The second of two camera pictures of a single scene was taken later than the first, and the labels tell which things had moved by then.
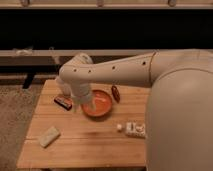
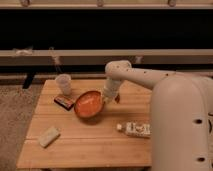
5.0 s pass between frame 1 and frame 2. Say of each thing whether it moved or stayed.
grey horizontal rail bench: stayed
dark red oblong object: stayed
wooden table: stayed
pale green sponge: stayed
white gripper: moved
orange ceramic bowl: moved
